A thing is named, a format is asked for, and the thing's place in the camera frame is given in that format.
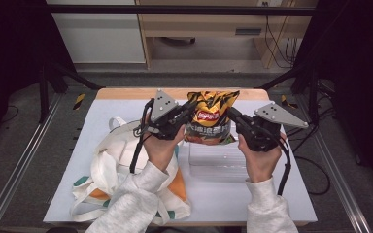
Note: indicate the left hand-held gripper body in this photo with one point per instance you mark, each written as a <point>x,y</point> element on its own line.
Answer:
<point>163,119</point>

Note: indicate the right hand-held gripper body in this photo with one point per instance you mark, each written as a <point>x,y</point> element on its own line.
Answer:
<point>265,129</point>

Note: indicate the yellow black chips bag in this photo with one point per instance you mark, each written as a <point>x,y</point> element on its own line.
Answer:
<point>209,115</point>

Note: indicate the clear plastic container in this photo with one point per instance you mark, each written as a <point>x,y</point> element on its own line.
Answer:
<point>213,161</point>

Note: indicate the patterned canvas tote bag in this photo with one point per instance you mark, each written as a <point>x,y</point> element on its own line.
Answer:
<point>108,165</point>

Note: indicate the person's left hand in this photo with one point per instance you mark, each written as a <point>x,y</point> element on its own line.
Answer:
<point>160,152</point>

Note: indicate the person's right hand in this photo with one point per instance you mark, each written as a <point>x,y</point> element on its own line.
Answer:
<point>260,163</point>

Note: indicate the yellow black tape strip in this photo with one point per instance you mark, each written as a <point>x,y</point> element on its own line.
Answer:
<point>79,101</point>
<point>285,102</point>

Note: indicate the wooden table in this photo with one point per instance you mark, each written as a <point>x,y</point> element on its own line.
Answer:
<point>129,93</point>

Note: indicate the black metal stand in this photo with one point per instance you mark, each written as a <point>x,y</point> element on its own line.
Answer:
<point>43,93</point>
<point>312,93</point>

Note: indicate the white table mat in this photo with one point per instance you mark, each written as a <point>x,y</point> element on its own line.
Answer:
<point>226,202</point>

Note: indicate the light wooden desk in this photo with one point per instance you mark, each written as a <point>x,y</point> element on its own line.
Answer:
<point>204,24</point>

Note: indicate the white cabinet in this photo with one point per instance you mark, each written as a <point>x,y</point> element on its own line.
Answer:
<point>100,35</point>

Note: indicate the black curtain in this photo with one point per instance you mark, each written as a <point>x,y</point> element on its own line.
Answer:
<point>359,81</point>
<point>9,48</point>

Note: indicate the aluminium floor rail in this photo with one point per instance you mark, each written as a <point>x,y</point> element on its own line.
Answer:
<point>333,168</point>
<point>29,145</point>

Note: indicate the black horizontal frame bar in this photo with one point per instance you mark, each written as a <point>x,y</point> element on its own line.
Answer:
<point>175,9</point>

